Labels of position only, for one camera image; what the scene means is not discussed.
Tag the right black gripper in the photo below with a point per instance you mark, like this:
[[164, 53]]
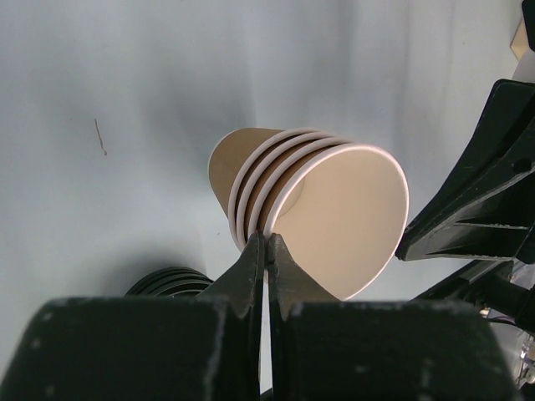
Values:
[[485, 210]]

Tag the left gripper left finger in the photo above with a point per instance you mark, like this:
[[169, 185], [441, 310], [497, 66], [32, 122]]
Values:
[[233, 368]]

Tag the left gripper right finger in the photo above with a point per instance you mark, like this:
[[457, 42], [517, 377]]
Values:
[[302, 333]]

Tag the stack of brown paper cups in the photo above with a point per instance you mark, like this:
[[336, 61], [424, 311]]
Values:
[[339, 206]]

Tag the brown paper takeout bag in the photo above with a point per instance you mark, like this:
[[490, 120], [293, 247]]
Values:
[[519, 43]]

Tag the stack of black lids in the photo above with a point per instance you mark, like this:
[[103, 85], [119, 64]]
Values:
[[172, 282]]

